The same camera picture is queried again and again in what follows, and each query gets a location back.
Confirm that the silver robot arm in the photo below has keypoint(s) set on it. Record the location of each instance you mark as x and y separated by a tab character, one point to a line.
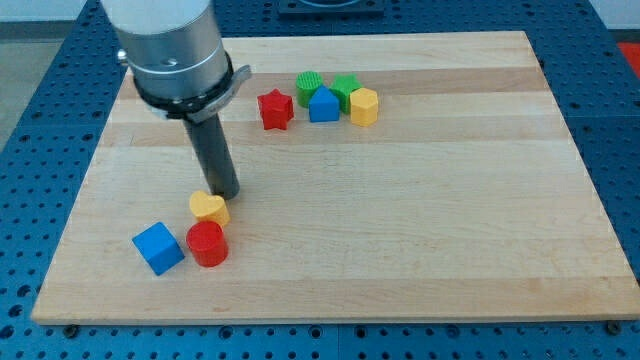
176	53

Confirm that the yellow hexagon block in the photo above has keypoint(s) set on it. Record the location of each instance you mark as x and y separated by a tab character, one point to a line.
364	107

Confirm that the wooden board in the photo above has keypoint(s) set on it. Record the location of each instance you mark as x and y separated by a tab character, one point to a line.
466	201

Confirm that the blue house-shaped block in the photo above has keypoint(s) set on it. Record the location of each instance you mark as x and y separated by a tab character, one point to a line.
323	106

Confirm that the red star block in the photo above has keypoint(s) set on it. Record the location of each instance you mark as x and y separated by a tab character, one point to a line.
276	110

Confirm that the green star block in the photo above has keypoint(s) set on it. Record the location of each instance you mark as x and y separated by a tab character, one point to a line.
342	87

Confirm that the green cylinder block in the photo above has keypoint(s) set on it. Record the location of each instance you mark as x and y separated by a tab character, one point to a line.
307	83

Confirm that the yellow heart block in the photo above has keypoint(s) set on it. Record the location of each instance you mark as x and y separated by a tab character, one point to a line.
207	207

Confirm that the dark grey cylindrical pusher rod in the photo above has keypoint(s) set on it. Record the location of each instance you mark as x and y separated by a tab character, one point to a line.
211	149

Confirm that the red cylinder block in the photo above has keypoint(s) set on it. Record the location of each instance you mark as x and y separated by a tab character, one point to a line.
207	243

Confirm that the blue cube block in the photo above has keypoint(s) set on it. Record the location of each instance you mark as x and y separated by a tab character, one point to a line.
159	248

